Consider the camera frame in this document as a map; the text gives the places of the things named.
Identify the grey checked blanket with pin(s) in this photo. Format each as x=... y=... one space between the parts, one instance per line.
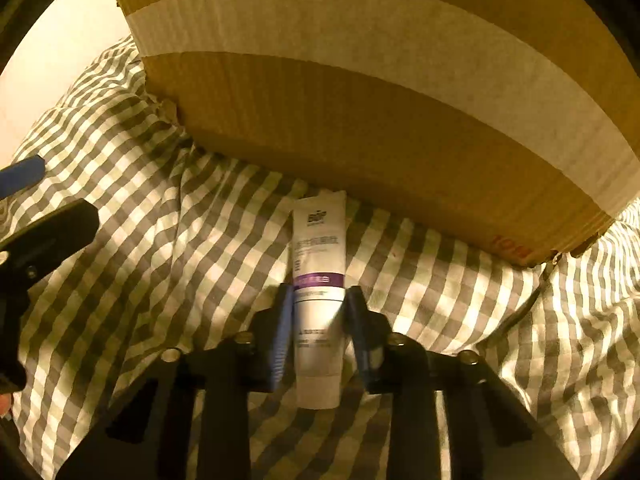
x=175 y=240

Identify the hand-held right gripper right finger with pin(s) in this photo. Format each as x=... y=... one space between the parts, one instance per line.
x=357 y=330

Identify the brown cardboard box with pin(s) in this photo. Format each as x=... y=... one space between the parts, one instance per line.
x=350 y=110

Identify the white cosmetic tube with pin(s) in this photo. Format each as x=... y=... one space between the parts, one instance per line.
x=320 y=240

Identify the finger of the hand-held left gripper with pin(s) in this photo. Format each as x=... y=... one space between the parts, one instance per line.
x=20 y=175
x=55 y=232

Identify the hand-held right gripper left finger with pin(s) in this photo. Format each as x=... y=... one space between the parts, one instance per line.
x=282 y=320

